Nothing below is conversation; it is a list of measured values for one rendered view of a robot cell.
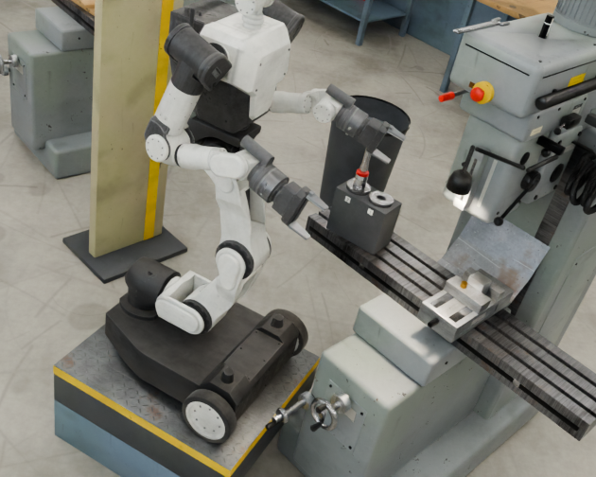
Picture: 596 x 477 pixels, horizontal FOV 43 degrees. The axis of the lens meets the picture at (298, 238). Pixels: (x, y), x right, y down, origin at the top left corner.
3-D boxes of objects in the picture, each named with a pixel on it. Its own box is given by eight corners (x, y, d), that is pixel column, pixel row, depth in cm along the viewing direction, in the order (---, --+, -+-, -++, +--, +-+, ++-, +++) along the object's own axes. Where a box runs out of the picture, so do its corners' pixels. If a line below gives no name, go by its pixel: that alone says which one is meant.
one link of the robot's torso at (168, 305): (152, 318, 277) (155, 291, 269) (184, 291, 292) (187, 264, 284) (199, 343, 271) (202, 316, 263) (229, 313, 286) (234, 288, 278)
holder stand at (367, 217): (373, 256, 278) (386, 211, 266) (325, 227, 287) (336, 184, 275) (390, 243, 286) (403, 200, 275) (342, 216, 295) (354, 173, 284)
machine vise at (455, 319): (450, 344, 246) (461, 319, 240) (415, 317, 254) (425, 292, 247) (508, 305, 268) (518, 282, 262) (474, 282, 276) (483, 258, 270)
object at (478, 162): (462, 211, 236) (483, 153, 224) (452, 204, 238) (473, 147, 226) (469, 207, 238) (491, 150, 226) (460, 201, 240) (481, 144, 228)
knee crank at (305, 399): (271, 435, 260) (274, 424, 256) (260, 424, 263) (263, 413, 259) (316, 407, 273) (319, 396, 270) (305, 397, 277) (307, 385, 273)
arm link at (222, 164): (243, 181, 197) (202, 175, 204) (262, 171, 204) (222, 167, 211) (241, 156, 195) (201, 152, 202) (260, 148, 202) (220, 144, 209)
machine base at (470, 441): (378, 554, 285) (393, 523, 274) (273, 448, 316) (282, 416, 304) (539, 412, 361) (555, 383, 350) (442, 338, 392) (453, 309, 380)
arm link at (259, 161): (251, 198, 200) (219, 170, 202) (272, 186, 208) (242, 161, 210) (269, 166, 193) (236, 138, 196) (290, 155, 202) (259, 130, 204)
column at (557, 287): (472, 451, 334) (624, 147, 244) (393, 385, 358) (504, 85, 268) (531, 401, 366) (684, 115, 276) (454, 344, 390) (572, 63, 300)
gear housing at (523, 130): (523, 146, 214) (535, 114, 208) (456, 108, 227) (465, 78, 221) (579, 121, 235) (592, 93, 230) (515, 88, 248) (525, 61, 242)
